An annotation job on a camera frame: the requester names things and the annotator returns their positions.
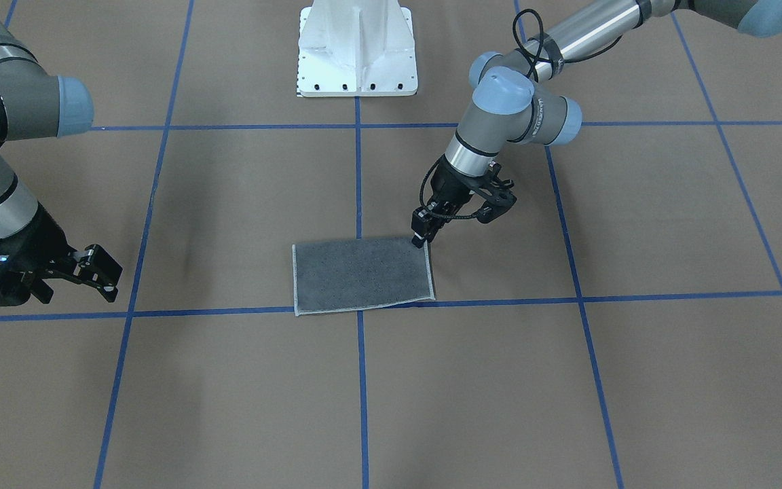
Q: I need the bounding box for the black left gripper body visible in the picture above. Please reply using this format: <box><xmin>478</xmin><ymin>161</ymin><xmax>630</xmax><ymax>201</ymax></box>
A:
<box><xmin>425</xmin><ymin>159</ymin><xmax>487</xmax><ymax>225</ymax></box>

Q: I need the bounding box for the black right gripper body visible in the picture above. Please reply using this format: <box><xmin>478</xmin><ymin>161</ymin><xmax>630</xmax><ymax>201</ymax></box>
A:
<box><xmin>0</xmin><ymin>206</ymin><xmax>74</xmax><ymax>304</ymax></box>

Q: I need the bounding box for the pink and grey towel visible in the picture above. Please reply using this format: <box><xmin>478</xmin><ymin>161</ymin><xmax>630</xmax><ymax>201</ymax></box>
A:
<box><xmin>292</xmin><ymin>236</ymin><xmax>436</xmax><ymax>316</ymax></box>

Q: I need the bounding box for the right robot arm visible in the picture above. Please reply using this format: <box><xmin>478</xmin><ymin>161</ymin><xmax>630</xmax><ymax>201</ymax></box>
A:
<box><xmin>0</xmin><ymin>21</ymin><xmax>122</xmax><ymax>306</ymax></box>

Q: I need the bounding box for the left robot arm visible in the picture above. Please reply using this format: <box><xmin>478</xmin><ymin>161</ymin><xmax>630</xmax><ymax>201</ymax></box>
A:
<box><xmin>411</xmin><ymin>1</ymin><xmax>782</xmax><ymax>248</ymax></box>

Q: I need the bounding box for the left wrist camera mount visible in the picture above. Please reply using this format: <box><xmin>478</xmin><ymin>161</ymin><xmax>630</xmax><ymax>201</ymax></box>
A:
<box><xmin>470</xmin><ymin>161</ymin><xmax>517</xmax><ymax>225</ymax></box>

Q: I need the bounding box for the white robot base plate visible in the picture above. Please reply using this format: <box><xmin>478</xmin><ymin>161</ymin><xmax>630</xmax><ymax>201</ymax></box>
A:
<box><xmin>296</xmin><ymin>1</ymin><xmax>419</xmax><ymax>97</ymax></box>

